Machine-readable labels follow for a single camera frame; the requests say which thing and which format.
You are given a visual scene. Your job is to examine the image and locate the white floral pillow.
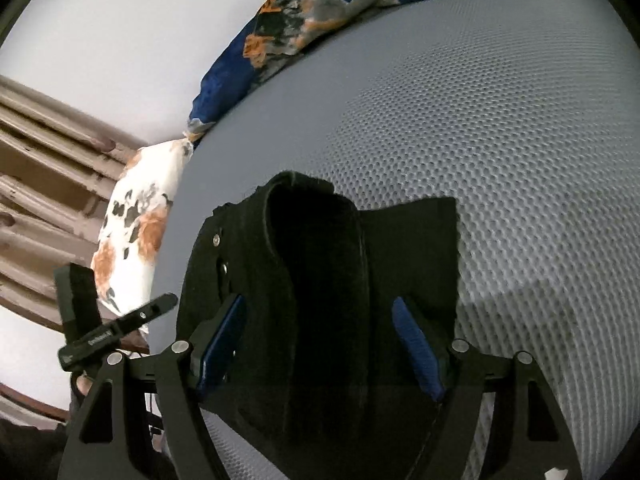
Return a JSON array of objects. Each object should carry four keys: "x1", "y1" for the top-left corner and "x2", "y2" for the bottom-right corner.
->
[{"x1": 90, "y1": 137, "x2": 194, "y2": 337}]

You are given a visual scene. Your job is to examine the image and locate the person's dark clothing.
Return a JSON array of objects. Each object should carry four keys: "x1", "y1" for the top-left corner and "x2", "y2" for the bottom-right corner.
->
[{"x1": 0, "y1": 402, "x2": 73, "y2": 480}]

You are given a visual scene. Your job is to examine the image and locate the blue floral blanket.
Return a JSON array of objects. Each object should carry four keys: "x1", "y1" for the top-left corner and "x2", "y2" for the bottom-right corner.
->
[{"x1": 186, "y1": 0, "x2": 586, "y2": 145}]

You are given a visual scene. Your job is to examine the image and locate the black pants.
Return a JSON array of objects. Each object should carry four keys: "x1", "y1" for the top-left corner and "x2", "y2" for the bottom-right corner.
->
[{"x1": 175, "y1": 170, "x2": 462, "y2": 475}]

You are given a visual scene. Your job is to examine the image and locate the person's left hand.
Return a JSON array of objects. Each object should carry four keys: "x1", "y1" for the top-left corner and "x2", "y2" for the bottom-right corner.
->
[{"x1": 71, "y1": 369, "x2": 98, "y2": 403}]

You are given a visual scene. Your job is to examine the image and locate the brown curved wooden rail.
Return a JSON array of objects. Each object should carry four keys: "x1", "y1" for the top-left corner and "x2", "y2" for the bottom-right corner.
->
[{"x1": 0, "y1": 381, "x2": 70, "y2": 423}]

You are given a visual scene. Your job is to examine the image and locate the brown wooden slatted headboard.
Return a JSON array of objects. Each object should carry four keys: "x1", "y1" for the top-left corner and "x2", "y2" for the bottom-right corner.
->
[{"x1": 0, "y1": 74, "x2": 151, "y2": 356}]

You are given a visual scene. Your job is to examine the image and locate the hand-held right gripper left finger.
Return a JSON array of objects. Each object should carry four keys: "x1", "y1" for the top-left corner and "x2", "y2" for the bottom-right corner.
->
[{"x1": 57, "y1": 293, "x2": 247, "y2": 480}]

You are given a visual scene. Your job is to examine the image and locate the grey mesh mattress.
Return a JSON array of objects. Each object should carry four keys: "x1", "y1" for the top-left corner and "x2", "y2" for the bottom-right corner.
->
[{"x1": 147, "y1": 0, "x2": 640, "y2": 480}]

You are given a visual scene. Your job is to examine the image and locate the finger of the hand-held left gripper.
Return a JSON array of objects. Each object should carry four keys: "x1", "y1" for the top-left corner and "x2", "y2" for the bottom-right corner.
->
[{"x1": 116, "y1": 293, "x2": 179, "y2": 342}]

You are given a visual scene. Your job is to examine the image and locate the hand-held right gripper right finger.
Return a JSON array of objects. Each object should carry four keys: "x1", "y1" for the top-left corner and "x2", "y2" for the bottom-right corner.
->
[{"x1": 391, "y1": 295, "x2": 584, "y2": 480}]

